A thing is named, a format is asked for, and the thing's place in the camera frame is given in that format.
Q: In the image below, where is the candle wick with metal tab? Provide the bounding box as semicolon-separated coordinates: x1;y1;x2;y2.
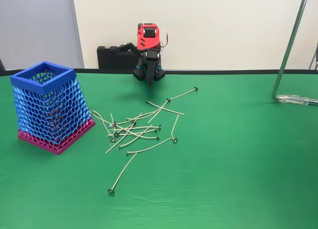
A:
107;153;138;194
119;126;160;140
109;113;116;143
108;129;159;137
126;109;161;122
126;137;173;156
170;114;179;144
118;124;153;150
146;100;185;115
115;125;162;132
169;86;199;101
113;111;156;125
148;97;171;123
105;121;137;154
114;112;143;138
90;110;115;129

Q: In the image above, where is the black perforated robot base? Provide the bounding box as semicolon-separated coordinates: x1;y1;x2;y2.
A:
133;56;166;82

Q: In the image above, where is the blue magenta lattice basket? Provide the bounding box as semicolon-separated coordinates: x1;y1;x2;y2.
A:
9;61;96;155

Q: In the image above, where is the black plastic tool case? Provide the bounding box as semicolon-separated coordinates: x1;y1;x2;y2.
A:
96;45;140;71

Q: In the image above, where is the green cloth with black border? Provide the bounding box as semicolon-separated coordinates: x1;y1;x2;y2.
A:
0;69;318;229

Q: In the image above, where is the chrome stand pole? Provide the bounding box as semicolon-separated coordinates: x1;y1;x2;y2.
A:
271;0;318;107

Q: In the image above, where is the black gripper camera mount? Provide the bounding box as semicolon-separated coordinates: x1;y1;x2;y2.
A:
118;42;141;59

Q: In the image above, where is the red white servo cable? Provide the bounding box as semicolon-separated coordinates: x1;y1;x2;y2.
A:
158;29;170;53

